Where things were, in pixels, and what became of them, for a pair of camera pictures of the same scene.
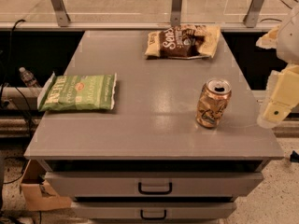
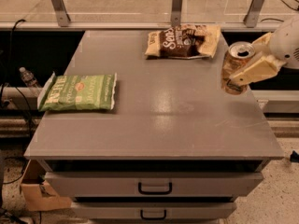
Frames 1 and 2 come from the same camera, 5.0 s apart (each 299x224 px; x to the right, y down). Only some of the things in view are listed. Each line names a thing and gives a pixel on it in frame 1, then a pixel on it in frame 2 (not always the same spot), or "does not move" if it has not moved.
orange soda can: (213, 103) -> (237, 54)
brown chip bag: (183, 41) does not move
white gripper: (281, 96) -> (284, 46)
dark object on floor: (294, 157) does not move
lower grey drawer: (153, 210) does not move
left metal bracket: (58, 5) does not move
